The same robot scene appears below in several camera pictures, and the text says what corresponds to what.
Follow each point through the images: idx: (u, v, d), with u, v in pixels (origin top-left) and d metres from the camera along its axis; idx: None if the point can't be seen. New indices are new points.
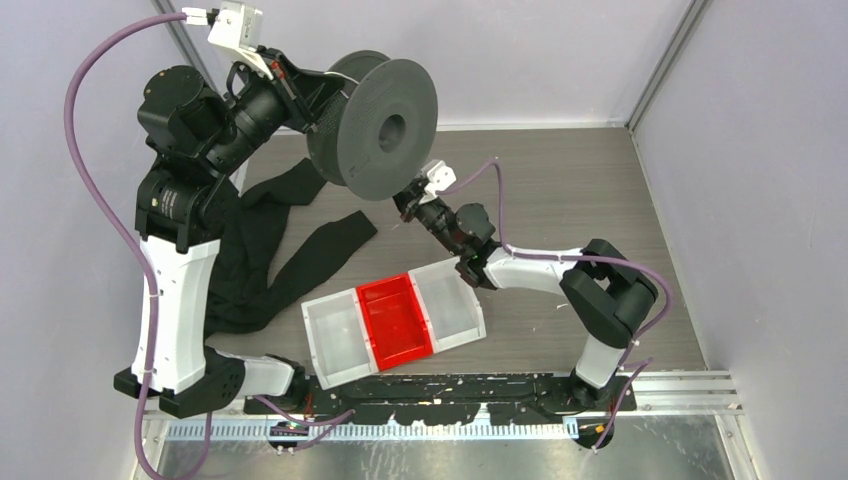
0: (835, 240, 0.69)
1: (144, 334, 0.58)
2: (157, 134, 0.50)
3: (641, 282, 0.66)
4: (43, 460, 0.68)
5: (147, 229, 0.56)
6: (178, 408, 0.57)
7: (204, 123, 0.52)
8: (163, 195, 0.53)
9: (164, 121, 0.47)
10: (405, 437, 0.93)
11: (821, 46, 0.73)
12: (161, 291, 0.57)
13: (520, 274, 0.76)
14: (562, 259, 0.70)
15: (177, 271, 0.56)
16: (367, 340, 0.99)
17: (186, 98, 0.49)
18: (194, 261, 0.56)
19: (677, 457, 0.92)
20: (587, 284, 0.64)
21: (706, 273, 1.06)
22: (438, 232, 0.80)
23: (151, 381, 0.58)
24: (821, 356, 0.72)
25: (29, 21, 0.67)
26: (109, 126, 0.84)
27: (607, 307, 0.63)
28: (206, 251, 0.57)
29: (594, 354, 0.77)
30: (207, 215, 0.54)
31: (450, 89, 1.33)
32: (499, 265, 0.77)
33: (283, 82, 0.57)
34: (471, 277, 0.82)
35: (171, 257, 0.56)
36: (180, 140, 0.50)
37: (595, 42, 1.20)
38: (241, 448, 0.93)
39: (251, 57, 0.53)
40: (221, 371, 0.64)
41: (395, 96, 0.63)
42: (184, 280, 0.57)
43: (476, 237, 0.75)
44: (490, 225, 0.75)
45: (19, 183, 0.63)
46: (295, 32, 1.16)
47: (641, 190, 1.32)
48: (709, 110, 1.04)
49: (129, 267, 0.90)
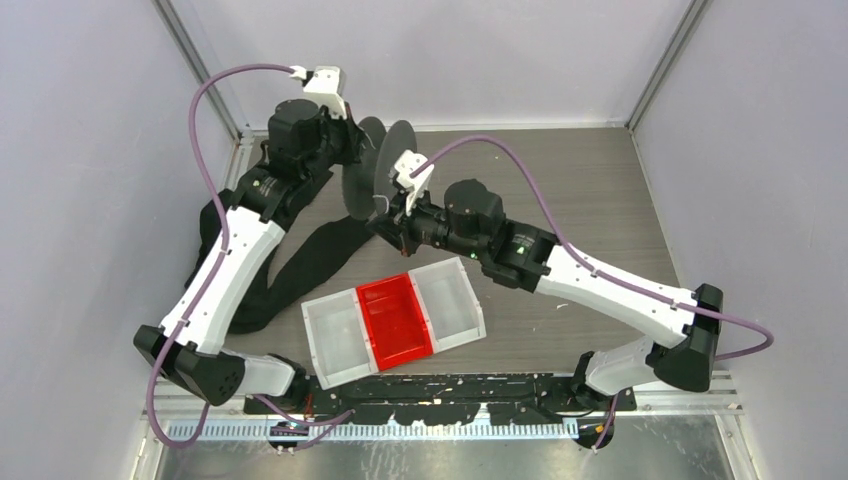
0: (834, 240, 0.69)
1: (192, 290, 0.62)
2: (277, 137, 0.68)
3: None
4: (41, 460, 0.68)
5: (238, 202, 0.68)
6: (198, 365, 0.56)
7: (308, 139, 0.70)
8: (263, 184, 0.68)
9: (289, 126, 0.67)
10: (404, 437, 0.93)
11: (822, 46, 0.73)
12: (229, 250, 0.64)
13: (598, 296, 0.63)
14: (677, 305, 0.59)
15: (253, 235, 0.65)
16: (367, 340, 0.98)
17: (303, 116, 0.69)
18: (267, 233, 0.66)
19: (677, 457, 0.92)
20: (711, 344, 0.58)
21: (705, 273, 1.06)
22: (445, 241, 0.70)
23: (178, 333, 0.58)
24: (821, 357, 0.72)
25: (28, 19, 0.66)
26: (109, 125, 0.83)
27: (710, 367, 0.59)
28: (277, 232, 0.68)
29: (626, 376, 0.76)
30: (292, 207, 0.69)
31: (450, 89, 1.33)
32: (570, 281, 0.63)
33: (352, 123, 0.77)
34: (510, 278, 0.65)
35: (253, 225, 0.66)
36: (291, 143, 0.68)
37: (595, 42, 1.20)
38: (241, 448, 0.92)
39: (338, 100, 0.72)
40: (229, 359, 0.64)
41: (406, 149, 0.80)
42: (253, 246, 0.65)
43: (479, 213, 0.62)
44: (489, 195, 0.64)
45: (18, 182, 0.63)
46: (294, 32, 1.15)
47: (641, 190, 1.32)
48: (709, 111, 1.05)
49: (130, 266, 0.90)
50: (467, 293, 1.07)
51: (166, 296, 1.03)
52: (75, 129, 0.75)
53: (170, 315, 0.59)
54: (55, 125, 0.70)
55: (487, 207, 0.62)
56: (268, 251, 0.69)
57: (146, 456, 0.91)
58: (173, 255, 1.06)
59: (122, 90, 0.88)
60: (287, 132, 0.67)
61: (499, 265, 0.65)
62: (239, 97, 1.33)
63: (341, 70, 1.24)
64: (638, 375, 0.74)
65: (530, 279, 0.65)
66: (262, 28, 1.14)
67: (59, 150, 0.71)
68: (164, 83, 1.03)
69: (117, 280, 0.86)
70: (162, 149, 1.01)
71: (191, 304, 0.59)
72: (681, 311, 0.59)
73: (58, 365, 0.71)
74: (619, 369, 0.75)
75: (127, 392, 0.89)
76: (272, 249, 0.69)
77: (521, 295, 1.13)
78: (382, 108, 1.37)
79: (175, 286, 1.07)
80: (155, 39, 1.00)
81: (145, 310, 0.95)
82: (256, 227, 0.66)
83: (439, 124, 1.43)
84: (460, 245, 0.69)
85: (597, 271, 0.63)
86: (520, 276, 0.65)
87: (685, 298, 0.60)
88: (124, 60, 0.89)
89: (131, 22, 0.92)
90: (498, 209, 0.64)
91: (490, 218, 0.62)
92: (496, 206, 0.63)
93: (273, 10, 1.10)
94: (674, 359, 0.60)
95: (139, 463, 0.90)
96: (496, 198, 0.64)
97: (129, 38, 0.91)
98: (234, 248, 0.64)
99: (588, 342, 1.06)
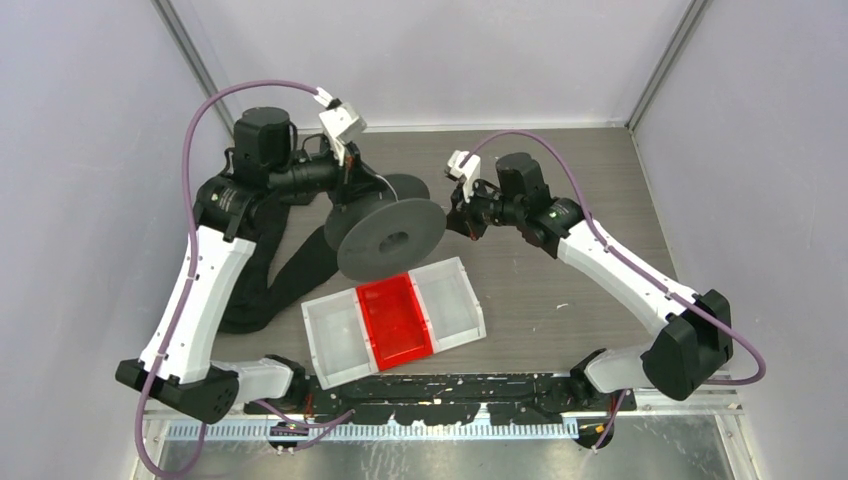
0: (834, 240, 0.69)
1: (164, 320, 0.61)
2: (243, 143, 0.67)
3: (723, 350, 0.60)
4: (40, 458, 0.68)
5: (200, 218, 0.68)
6: (182, 399, 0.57)
7: (276, 146, 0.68)
8: (224, 196, 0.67)
9: (256, 130, 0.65)
10: (404, 437, 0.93)
11: (821, 46, 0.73)
12: (197, 275, 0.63)
13: (601, 267, 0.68)
14: (671, 294, 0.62)
15: (218, 258, 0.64)
16: (367, 340, 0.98)
17: (272, 120, 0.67)
18: (233, 252, 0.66)
19: (677, 457, 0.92)
20: (690, 339, 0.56)
21: (705, 273, 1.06)
22: (501, 214, 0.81)
23: (158, 368, 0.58)
24: (821, 357, 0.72)
25: (29, 19, 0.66)
26: (108, 126, 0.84)
27: (689, 368, 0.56)
28: (245, 247, 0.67)
29: (623, 373, 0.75)
30: (255, 216, 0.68)
31: (451, 88, 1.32)
32: (583, 249, 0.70)
33: (345, 172, 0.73)
34: (537, 238, 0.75)
35: (218, 247, 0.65)
36: (254, 147, 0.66)
37: (595, 42, 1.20)
38: (241, 448, 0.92)
39: (339, 146, 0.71)
40: (218, 381, 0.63)
41: (406, 221, 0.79)
42: (221, 268, 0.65)
43: (517, 171, 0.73)
44: (530, 161, 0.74)
45: (18, 182, 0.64)
46: (294, 33, 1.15)
47: (641, 190, 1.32)
48: (709, 111, 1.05)
49: (130, 267, 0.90)
50: (467, 292, 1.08)
51: (166, 296, 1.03)
52: (74, 130, 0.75)
53: (147, 351, 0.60)
54: (53, 124, 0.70)
55: (525, 167, 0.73)
56: (240, 267, 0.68)
57: None
58: (172, 255, 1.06)
59: (121, 90, 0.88)
60: (254, 136, 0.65)
61: (530, 224, 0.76)
62: (239, 98, 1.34)
63: (340, 70, 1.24)
64: (633, 376, 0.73)
65: (553, 241, 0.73)
66: (262, 29, 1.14)
67: (58, 150, 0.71)
68: (163, 84, 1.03)
69: (117, 280, 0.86)
70: (162, 150, 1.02)
71: (164, 339, 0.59)
72: (672, 302, 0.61)
73: (57, 365, 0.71)
74: (618, 364, 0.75)
75: (126, 392, 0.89)
76: (244, 264, 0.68)
77: (520, 295, 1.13)
78: (382, 108, 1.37)
79: None
80: (155, 39, 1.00)
81: (145, 309, 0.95)
82: (222, 249, 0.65)
83: (440, 124, 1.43)
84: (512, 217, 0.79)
85: (609, 247, 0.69)
86: (545, 238, 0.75)
87: (682, 293, 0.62)
88: (123, 61, 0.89)
89: (131, 22, 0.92)
90: (535, 174, 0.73)
91: (525, 175, 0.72)
92: (533, 170, 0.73)
93: (273, 11, 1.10)
94: (653, 348, 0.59)
95: (139, 463, 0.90)
96: (536, 164, 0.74)
97: (129, 38, 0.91)
98: (202, 273, 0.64)
99: (588, 342, 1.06)
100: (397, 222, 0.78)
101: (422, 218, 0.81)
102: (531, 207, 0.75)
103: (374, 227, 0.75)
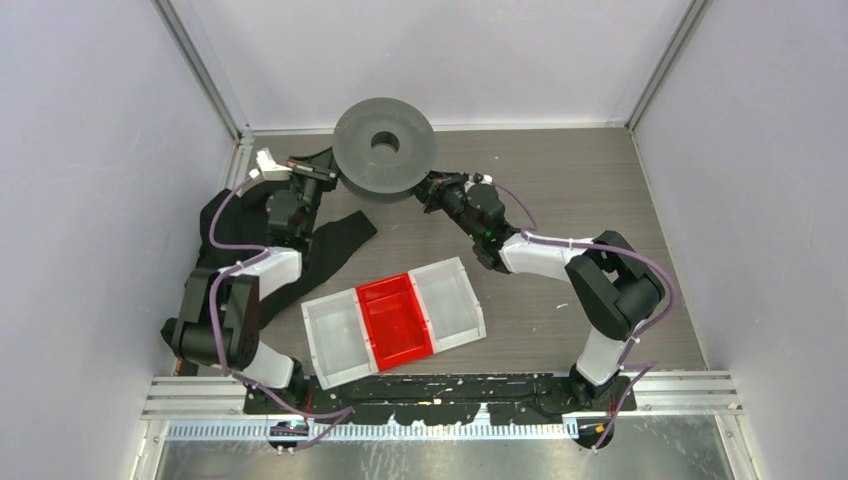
0: (835, 240, 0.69)
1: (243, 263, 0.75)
2: (273, 228, 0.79)
3: (651, 281, 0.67)
4: (40, 459, 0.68)
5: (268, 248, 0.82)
6: (251, 289, 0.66)
7: (295, 216, 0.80)
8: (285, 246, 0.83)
9: (284, 223, 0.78)
10: (404, 437, 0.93)
11: (822, 47, 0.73)
12: (273, 251, 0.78)
13: (532, 258, 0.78)
14: (573, 245, 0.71)
15: (288, 251, 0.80)
16: (367, 340, 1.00)
17: (289, 208, 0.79)
18: (292, 260, 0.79)
19: (677, 457, 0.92)
20: (592, 272, 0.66)
21: (706, 273, 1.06)
22: (459, 215, 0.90)
23: (233, 269, 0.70)
24: (822, 357, 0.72)
25: (28, 20, 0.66)
26: (106, 125, 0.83)
27: (608, 300, 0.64)
28: (297, 270, 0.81)
29: (594, 347, 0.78)
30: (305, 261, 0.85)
31: (451, 87, 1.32)
32: (514, 251, 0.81)
33: (300, 167, 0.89)
34: (488, 261, 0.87)
35: (290, 249, 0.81)
36: (287, 230, 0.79)
37: (596, 42, 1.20)
38: (241, 448, 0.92)
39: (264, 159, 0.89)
40: (255, 324, 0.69)
41: (364, 128, 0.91)
42: (287, 258, 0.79)
43: (485, 211, 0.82)
44: (496, 201, 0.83)
45: (19, 183, 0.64)
46: (293, 32, 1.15)
47: (641, 189, 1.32)
48: (709, 111, 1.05)
49: (129, 265, 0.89)
50: (467, 292, 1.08)
51: (166, 295, 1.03)
52: (74, 130, 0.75)
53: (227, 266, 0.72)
54: (53, 124, 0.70)
55: (491, 207, 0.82)
56: (288, 278, 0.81)
57: (146, 455, 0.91)
58: (173, 256, 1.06)
59: (121, 91, 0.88)
60: (285, 226, 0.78)
61: (483, 250, 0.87)
62: (239, 99, 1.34)
63: (340, 69, 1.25)
64: (603, 349, 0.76)
65: (503, 264, 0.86)
66: (261, 30, 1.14)
67: (57, 152, 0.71)
68: (163, 85, 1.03)
69: (117, 280, 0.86)
70: (161, 151, 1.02)
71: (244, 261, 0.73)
72: (574, 251, 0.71)
73: (59, 366, 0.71)
74: (591, 340, 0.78)
75: (125, 392, 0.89)
76: (290, 278, 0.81)
77: (520, 295, 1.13)
78: None
79: (176, 287, 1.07)
80: (154, 38, 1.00)
81: (145, 309, 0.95)
82: (291, 250, 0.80)
83: (439, 124, 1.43)
84: (467, 227, 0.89)
85: (530, 237, 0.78)
86: (495, 262, 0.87)
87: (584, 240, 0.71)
88: (123, 61, 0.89)
89: (132, 23, 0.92)
90: (500, 215, 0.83)
91: (491, 216, 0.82)
92: (499, 211, 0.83)
93: (274, 12, 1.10)
94: (580, 295, 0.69)
95: (139, 463, 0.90)
96: (502, 207, 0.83)
97: (129, 39, 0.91)
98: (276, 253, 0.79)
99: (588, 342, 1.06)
100: (360, 130, 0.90)
101: (368, 113, 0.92)
102: (488, 236, 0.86)
103: (355, 148, 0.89)
